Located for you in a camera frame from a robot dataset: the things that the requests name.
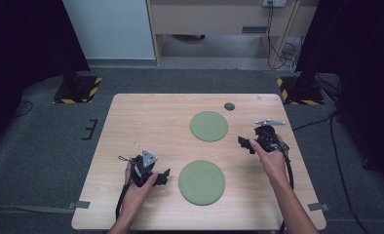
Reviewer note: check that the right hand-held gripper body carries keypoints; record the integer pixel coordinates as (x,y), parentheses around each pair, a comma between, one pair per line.
(268,138)

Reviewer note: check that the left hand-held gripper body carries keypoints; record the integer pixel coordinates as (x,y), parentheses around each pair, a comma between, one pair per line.
(141,170)

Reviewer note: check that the green round plate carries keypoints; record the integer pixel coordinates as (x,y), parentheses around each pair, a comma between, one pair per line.
(209,126)
(201,182)

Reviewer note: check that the person's left hand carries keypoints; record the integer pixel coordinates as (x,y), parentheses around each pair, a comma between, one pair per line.
(136,196)

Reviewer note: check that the person's right hand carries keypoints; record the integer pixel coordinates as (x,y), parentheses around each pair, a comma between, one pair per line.
(274,165)

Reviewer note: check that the dark round table grommet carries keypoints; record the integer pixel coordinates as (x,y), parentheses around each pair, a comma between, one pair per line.
(229,106)

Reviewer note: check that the black stand with hazard-striped base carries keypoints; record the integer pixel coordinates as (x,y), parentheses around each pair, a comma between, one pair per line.
(78,90)
(299,91)

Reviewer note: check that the grey table clamp tab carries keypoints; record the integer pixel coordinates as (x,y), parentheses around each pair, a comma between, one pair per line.
(318,206)
(80,205)

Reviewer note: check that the grey label on desk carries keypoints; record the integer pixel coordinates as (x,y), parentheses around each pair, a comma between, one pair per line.
(254,29)

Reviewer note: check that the dark curtain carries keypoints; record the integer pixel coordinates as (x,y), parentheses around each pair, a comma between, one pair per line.
(362,65)
(24,48)

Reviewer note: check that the beige wooden desk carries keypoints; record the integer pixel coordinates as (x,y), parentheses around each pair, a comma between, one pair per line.
(209,19)

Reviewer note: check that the grey power strip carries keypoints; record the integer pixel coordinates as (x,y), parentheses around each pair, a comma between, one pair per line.
(274,3)

